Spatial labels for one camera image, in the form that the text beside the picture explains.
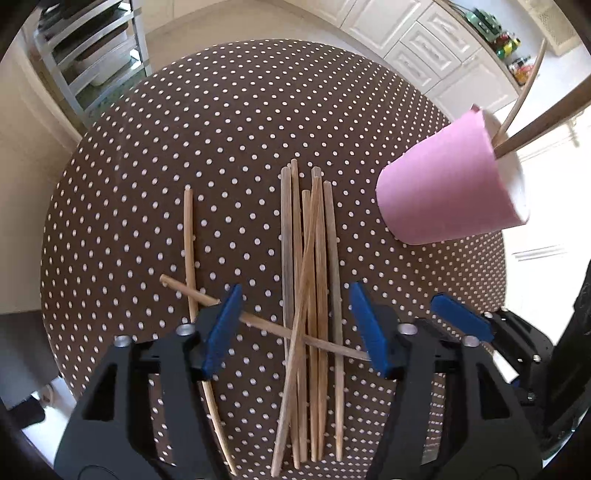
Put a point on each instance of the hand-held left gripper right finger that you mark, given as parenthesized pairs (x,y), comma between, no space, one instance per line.
(369,332)

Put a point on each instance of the pink cup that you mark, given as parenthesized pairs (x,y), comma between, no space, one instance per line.
(443,184)

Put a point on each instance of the white lower kitchen cabinets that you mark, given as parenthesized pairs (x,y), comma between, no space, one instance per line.
(415,41)

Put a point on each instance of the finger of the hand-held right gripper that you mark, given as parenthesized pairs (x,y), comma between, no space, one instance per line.
(457,316)

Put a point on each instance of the light tapered bamboo chopstick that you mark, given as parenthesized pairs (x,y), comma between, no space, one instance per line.
(184,288)

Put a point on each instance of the thin curved pale chopstick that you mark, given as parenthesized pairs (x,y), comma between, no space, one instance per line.
(188,240)

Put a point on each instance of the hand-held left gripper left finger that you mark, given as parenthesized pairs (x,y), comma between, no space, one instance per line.
(224,327)

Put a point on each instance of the pale slim chopstick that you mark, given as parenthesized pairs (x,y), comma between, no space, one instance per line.
(526,85)

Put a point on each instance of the dark brown chopstick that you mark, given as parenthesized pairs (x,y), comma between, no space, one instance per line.
(540,127)

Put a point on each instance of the beige kitchen countertop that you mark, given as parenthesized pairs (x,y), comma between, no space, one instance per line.
(471,41)

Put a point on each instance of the dark sauce bottle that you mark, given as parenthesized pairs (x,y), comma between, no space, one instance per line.
(517,63)

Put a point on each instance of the green detergent bottle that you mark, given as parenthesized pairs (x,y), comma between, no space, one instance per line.
(510,45)

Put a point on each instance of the white panel door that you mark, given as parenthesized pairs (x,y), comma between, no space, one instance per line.
(545,207)

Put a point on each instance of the bunch of wooden chopsticks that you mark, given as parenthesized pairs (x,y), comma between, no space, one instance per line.
(318,277)

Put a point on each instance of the green countertop appliance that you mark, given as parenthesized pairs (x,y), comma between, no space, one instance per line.
(482,19)

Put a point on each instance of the grey metal shelf rack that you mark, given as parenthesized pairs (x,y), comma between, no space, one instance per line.
(138,41)

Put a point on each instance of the wide lattice-door wall cabinet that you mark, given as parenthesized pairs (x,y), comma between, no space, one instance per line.
(558,25)

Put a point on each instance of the orange sauce bottle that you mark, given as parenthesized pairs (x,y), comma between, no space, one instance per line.
(524,76)

